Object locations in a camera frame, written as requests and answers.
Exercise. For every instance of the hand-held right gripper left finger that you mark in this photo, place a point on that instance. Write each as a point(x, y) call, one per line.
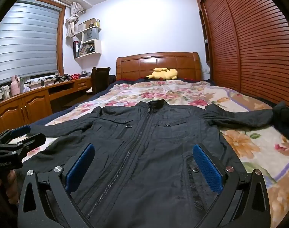
point(79, 168)

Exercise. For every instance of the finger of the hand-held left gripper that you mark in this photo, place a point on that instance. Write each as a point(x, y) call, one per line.
point(31, 142)
point(20, 131)

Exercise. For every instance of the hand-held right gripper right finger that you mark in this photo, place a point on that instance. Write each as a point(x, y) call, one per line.
point(207, 168)

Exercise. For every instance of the black zip jacket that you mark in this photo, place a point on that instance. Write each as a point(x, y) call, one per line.
point(139, 147)

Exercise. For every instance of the dark clothes pile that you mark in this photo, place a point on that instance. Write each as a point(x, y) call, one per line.
point(286, 121)

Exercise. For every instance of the person's left hand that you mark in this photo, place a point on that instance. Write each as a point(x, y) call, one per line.
point(11, 185)

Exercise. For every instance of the wooden desk cabinet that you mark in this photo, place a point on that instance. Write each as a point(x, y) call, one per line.
point(35, 104)

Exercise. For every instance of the group of white bottles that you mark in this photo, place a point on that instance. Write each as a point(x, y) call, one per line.
point(2, 93)

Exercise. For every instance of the pink bottle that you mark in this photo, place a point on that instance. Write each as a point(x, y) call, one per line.
point(15, 85)

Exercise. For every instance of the floral blanket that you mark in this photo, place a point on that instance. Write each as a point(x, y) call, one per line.
point(253, 147)

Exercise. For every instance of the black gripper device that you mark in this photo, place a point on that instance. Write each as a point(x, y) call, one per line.
point(61, 78)

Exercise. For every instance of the red basket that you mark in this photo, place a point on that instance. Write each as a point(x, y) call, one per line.
point(74, 77)

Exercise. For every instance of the grey window blind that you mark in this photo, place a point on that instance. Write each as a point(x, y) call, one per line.
point(23, 45)

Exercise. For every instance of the dark office chair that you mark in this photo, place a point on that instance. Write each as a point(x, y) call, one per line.
point(100, 78)

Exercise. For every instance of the black binder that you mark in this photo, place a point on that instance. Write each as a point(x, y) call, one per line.
point(75, 49)

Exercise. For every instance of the yellow plush toy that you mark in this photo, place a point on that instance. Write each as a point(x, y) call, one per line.
point(163, 74)

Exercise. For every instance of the row of books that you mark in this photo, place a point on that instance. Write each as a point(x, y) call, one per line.
point(86, 50)

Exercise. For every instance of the wooden bed headboard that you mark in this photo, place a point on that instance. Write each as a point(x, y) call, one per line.
point(139, 66)

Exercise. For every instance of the grey paper bag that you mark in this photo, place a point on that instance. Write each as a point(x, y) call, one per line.
point(91, 34)

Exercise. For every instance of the tied beige curtain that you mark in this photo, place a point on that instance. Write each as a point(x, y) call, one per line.
point(72, 21)

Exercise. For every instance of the wooden louvered wardrobe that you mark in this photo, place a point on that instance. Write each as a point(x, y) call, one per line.
point(253, 52)

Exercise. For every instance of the wooden window frame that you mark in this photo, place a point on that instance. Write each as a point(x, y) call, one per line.
point(61, 40)

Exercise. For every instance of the white wall shelf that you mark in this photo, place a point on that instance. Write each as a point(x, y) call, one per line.
point(98, 46)

